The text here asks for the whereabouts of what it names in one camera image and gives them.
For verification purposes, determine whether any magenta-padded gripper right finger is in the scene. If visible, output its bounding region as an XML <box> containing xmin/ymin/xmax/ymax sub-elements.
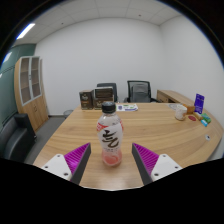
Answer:
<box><xmin>131</xmin><ymin>142</ymin><xmax>184</xmax><ymax>186</ymax></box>

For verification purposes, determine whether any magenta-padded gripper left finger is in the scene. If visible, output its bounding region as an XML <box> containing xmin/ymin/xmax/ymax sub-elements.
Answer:
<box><xmin>41</xmin><ymin>142</ymin><xmax>92</xmax><ymax>185</ymax></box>

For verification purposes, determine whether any pink drink bottle black cap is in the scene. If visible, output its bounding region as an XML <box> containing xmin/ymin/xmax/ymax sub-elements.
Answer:
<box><xmin>96</xmin><ymin>101</ymin><xmax>124</xmax><ymax>168</ymax></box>

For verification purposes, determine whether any black leather armchair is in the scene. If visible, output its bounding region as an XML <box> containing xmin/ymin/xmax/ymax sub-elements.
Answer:
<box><xmin>0</xmin><ymin>113</ymin><xmax>37</xmax><ymax>163</ymax></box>

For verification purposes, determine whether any white paper cup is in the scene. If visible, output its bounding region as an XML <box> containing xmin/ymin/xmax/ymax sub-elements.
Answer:
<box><xmin>174</xmin><ymin>104</ymin><xmax>188</xmax><ymax>121</ymax></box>

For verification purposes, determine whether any small orange box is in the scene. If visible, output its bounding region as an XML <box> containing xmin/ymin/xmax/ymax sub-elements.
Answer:
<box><xmin>182</xmin><ymin>103</ymin><xmax>196</xmax><ymax>114</ymax></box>

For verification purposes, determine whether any wooden shelf cabinet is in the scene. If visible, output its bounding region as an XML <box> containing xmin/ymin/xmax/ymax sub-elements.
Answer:
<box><xmin>13</xmin><ymin>55</ymin><xmax>50</xmax><ymax>133</ymax></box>

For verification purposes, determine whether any white green blue leaflet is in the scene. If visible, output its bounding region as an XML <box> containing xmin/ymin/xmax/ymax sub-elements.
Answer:
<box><xmin>115</xmin><ymin>103</ymin><xmax>139</xmax><ymax>112</ymax></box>

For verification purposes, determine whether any small dark brown box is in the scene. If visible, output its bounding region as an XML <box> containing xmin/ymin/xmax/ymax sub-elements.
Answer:
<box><xmin>79</xmin><ymin>89</ymin><xmax>94</xmax><ymax>110</ymax></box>

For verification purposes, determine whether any wooden side desk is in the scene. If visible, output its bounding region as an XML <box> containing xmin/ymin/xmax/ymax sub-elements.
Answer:
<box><xmin>156</xmin><ymin>89</ymin><xmax>194</xmax><ymax>106</ymax></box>

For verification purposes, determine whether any purple stand-up pouch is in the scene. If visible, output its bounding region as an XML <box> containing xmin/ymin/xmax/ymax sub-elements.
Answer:
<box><xmin>194</xmin><ymin>93</ymin><xmax>205</xmax><ymax>115</ymax></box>

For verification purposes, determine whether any black mesh office chair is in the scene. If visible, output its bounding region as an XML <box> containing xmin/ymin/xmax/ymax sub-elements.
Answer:
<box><xmin>123</xmin><ymin>79</ymin><xmax>158</xmax><ymax>104</ymax></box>

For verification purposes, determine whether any large brown box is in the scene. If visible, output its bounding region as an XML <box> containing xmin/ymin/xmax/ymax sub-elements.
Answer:
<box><xmin>92</xmin><ymin>86</ymin><xmax>115</xmax><ymax>110</ymax></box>

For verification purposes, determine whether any large ceiling light panel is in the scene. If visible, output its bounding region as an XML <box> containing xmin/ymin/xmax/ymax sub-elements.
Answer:
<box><xmin>16</xmin><ymin>22</ymin><xmax>36</xmax><ymax>40</ymax></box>

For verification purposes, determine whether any clear bag with grey ring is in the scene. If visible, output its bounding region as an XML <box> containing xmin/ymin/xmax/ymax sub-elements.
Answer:
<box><xmin>167</xmin><ymin>103</ymin><xmax>181</xmax><ymax>111</ymax></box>

